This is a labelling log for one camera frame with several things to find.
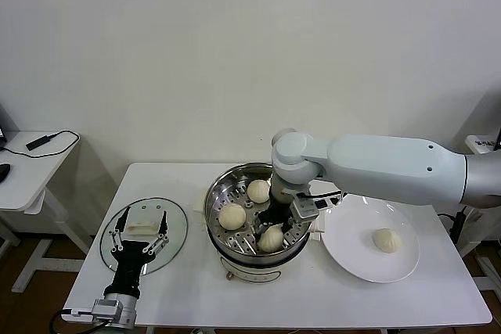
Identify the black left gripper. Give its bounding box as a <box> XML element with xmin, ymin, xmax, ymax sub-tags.
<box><xmin>103</xmin><ymin>205</ymin><xmax>172</xmax><ymax>300</ymax></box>

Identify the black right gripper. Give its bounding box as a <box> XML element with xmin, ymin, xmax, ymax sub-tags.
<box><xmin>251</xmin><ymin>200</ymin><xmax>297</xmax><ymax>252</ymax></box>

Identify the white steamed baozi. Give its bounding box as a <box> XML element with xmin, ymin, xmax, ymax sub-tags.
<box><xmin>218</xmin><ymin>204</ymin><xmax>247</xmax><ymax>231</ymax></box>
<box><xmin>371</xmin><ymin>228</ymin><xmax>403</xmax><ymax>256</ymax></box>
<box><xmin>257</xmin><ymin>228</ymin><xmax>284</xmax><ymax>254</ymax></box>
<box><xmin>247</xmin><ymin>179</ymin><xmax>272</xmax><ymax>204</ymax></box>

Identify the glass lid with white handle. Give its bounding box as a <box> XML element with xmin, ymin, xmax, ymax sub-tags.
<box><xmin>99</xmin><ymin>196</ymin><xmax>189</xmax><ymax>275</ymax></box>

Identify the stainless steel steamer basket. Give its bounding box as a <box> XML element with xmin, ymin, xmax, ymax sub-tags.
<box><xmin>191</xmin><ymin>162</ymin><xmax>326</xmax><ymax>261</ymax></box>

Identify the white electric cooker base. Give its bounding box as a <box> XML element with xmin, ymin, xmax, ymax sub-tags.
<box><xmin>207</xmin><ymin>228</ymin><xmax>314</xmax><ymax>283</ymax></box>

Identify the white round plate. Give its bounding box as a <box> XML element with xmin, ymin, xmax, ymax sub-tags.
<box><xmin>320</xmin><ymin>192</ymin><xmax>422</xmax><ymax>284</ymax></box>

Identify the white side desk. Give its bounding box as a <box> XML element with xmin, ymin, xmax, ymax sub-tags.
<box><xmin>0</xmin><ymin>129</ymin><xmax>95</xmax><ymax>294</ymax></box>

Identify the black monitor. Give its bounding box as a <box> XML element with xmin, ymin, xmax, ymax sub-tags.
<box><xmin>0</xmin><ymin>102</ymin><xmax>9</xmax><ymax>145</ymax></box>

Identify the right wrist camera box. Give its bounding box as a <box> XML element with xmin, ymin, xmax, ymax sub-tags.
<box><xmin>292</xmin><ymin>196</ymin><xmax>341</xmax><ymax>221</ymax></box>

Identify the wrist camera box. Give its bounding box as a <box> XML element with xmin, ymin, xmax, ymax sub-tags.
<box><xmin>292</xmin><ymin>196</ymin><xmax>341</xmax><ymax>221</ymax></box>
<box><xmin>92</xmin><ymin>298</ymin><xmax>121</xmax><ymax>321</ymax></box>

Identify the black right camera cable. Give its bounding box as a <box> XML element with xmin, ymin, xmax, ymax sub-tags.
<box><xmin>299</xmin><ymin>191</ymin><xmax>342</xmax><ymax>199</ymax></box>

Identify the black camera cable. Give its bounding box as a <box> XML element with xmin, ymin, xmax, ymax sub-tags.
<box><xmin>299</xmin><ymin>191</ymin><xmax>342</xmax><ymax>199</ymax></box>
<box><xmin>49</xmin><ymin>308</ymin><xmax>110</xmax><ymax>334</ymax></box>

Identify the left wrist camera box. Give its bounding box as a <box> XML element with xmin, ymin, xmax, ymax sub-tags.
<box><xmin>92</xmin><ymin>298</ymin><xmax>121</xmax><ymax>321</ymax></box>

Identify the black left camera cable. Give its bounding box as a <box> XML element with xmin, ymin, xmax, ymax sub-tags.
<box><xmin>49</xmin><ymin>308</ymin><xmax>110</xmax><ymax>334</ymax></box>

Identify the black adapter with cable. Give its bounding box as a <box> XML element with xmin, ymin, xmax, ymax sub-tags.
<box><xmin>0</xmin><ymin>129</ymin><xmax>81</xmax><ymax>159</ymax></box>

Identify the black power brick cable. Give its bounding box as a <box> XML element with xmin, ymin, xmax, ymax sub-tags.
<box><xmin>437</xmin><ymin>208</ymin><xmax>477</xmax><ymax>245</ymax></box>

